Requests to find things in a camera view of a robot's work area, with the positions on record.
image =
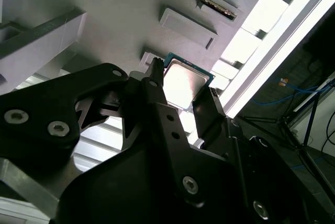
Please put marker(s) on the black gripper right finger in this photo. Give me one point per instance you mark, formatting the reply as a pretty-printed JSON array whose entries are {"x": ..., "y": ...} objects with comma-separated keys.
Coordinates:
[{"x": 209, "y": 119}]

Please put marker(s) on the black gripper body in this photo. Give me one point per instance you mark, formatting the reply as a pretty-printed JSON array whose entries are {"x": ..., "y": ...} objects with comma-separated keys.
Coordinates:
[{"x": 117, "y": 195}]

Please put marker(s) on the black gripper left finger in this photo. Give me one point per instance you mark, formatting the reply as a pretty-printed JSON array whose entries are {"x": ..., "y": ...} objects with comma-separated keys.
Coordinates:
[{"x": 39, "y": 129}]

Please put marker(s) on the silver CPU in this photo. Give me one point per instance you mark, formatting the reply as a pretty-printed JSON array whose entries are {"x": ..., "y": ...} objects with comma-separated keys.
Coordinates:
[{"x": 183, "y": 82}]

